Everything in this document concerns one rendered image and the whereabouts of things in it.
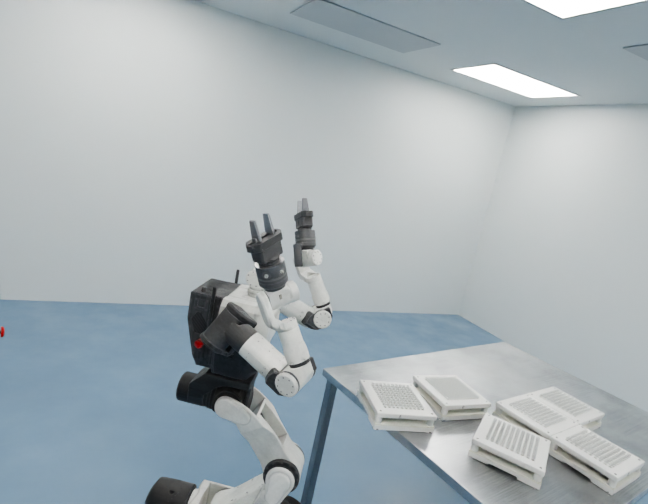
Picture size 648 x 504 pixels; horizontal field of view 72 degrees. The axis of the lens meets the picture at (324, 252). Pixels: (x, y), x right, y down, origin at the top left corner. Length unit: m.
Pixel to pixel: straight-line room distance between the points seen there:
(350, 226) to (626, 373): 3.15
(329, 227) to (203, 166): 1.57
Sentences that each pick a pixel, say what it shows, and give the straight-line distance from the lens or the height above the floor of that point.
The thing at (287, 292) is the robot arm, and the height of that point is 1.37.
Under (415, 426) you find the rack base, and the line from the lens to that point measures 1.86.
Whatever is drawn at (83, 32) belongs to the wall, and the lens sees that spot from 4.62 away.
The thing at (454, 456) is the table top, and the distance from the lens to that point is 1.83.
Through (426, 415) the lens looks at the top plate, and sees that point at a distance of 1.86.
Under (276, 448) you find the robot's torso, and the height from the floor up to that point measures 0.67.
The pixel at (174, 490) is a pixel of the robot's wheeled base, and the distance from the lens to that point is 2.16.
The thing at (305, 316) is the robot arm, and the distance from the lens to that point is 1.92.
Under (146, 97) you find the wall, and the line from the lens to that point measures 4.58.
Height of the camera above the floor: 1.78
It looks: 12 degrees down
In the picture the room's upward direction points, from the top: 11 degrees clockwise
